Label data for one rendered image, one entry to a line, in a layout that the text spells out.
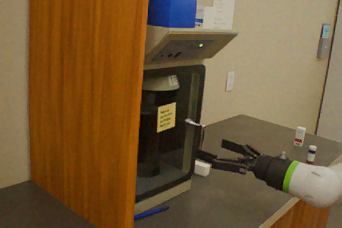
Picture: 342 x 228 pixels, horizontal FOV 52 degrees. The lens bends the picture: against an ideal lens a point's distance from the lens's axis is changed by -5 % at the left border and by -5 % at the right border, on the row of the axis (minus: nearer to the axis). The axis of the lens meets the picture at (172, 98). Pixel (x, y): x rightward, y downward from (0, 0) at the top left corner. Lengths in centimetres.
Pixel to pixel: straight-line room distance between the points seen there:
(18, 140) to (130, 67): 61
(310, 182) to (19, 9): 99
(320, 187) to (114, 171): 52
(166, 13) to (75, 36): 27
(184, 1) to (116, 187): 49
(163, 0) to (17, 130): 69
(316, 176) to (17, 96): 94
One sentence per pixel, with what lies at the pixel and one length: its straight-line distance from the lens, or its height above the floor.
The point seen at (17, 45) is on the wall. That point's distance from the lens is 125.
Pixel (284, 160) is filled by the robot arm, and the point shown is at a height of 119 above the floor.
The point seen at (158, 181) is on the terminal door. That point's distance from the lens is 115.
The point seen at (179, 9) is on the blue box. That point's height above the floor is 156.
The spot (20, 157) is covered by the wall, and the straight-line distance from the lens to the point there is 135.
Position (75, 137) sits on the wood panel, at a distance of 106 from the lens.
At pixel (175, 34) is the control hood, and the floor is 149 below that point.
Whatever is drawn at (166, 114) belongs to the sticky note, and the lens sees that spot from 107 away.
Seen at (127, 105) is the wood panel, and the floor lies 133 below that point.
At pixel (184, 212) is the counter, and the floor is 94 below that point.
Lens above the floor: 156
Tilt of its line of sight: 14 degrees down
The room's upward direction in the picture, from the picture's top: 5 degrees clockwise
